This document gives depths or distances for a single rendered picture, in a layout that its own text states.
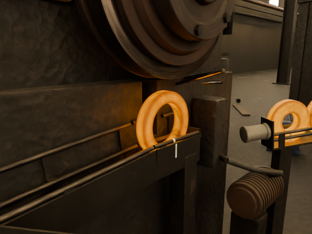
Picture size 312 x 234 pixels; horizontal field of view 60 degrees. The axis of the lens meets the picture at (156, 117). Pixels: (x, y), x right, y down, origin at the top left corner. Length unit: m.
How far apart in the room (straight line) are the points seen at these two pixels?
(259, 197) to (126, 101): 0.52
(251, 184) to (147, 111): 0.45
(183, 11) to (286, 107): 0.58
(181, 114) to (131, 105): 0.15
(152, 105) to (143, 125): 0.06
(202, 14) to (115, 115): 0.33
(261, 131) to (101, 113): 0.57
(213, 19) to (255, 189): 0.54
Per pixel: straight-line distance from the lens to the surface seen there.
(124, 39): 0.59
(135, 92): 0.75
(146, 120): 0.69
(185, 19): 0.61
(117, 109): 0.71
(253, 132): 1.00
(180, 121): 0.80
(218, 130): 0.92
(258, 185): 0.97
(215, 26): 0.70
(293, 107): 1.07
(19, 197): 0.61
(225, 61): 3.53
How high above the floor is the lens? 0.95
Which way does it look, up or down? 13 degrees down
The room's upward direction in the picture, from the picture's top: straight up
